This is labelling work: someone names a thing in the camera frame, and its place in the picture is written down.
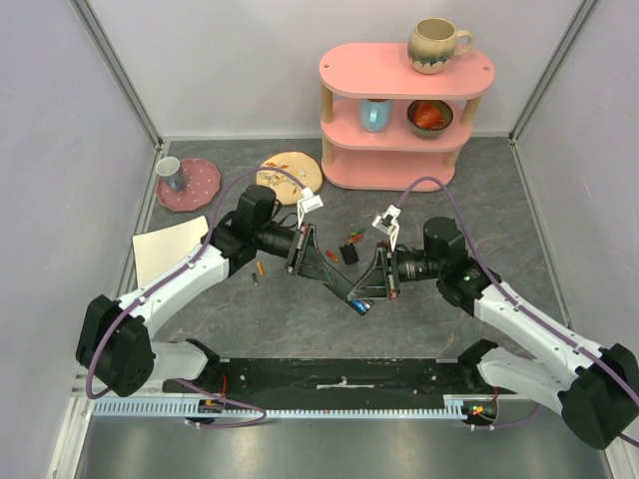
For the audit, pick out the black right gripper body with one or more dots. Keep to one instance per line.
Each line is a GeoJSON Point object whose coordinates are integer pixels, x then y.
{"type": "Point", "coordinates": [389, 269]}

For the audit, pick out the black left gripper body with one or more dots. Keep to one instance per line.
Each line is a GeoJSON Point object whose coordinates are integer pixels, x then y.
{"type": "Point", "coordinates": [299, 248]}

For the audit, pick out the blue battery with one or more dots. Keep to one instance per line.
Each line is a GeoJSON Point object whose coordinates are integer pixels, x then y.
{"type": "Point", "coordinates": [358, 305]}

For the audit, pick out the black battery cover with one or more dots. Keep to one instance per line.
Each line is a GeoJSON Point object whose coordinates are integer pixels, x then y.
{"type": "Point", "coordinates": [349, 254]}

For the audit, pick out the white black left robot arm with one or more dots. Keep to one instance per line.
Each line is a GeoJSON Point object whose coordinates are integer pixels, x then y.
{"type": "Point", "coordinates": [117, 344]}

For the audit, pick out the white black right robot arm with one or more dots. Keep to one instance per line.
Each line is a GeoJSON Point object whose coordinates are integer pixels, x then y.
{"type": "Point", "coordinates": [593, 388]}

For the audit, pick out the red orange battery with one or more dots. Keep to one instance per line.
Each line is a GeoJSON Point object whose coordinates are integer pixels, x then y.
{"type": "Point", "coordinates": [332, 256]}

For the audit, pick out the cream bird plate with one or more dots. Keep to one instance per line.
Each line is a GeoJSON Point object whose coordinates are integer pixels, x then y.
{"type": "Point", "coordinates": [300, 165]}

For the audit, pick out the pink dotted plate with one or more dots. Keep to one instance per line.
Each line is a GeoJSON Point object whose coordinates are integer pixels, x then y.
{"type": "Point", "coordinates": [203, 180]}

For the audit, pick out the pink three-tier shelf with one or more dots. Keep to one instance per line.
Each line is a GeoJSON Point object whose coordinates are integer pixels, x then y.
{"type": "Point", "coordinates": [355, 159]}

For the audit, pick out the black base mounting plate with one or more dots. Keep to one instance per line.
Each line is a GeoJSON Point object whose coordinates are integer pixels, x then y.
{"type": "Point", "coordinates": [341, 384]}

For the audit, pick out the white square plate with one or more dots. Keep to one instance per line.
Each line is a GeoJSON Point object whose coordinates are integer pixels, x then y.
{"type": "Point", "coordinates": [158, 251]}

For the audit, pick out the light blue mug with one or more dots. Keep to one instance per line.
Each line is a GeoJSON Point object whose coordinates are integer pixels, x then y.
{"type": "Point", "coordinates": [374, 114]}

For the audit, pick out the grey blue cup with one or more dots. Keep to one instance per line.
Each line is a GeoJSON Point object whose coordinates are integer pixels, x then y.
{"type": "Point", "coordinates": [169, 169]}

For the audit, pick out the orange cup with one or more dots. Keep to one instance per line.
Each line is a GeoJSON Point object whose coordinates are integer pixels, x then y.
{"type": "Point", "coordinates": [427, 116]}

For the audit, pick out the dark patterned bowl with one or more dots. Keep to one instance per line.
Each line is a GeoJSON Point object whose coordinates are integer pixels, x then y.
{"type": "Point", "coordinates": [446, 113]}

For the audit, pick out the beige ceramic mug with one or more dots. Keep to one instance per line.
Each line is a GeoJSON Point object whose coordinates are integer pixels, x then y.
{"type": "Point", "coordinates": [434, 42]}

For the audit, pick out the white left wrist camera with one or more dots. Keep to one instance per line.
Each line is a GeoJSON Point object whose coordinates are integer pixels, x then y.
{"type": "Point", "coordinates": [308, 203]}

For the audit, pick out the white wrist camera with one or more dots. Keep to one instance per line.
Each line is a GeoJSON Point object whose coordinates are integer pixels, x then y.
{"type": "Point", "coordinates": [308, 203]}
{"type": "Point", "coordinates": [387, 223]}

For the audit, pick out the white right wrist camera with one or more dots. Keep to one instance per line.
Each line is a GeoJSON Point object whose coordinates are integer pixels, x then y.
{"type": "Point", "coordinates": [387, 223]}

